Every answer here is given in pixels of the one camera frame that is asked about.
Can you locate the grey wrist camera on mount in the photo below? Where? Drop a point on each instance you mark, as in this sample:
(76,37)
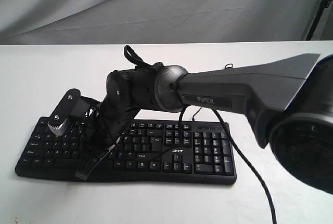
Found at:
(71,107)

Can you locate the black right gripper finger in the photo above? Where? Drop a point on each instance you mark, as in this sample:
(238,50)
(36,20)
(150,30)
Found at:
(97,160)
(85,166)

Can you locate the grey backdrop cloth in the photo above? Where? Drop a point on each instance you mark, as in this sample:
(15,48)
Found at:
(37,22)

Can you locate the black tripod stand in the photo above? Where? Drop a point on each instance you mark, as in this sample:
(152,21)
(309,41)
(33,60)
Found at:
(322,5)

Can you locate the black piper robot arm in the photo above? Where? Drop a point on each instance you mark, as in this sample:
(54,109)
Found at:
(288,104)

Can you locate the black acer keyboard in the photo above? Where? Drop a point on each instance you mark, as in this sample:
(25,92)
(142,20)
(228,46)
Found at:
(152,150)

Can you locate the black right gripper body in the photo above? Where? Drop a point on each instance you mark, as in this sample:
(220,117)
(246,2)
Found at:
(105,124)

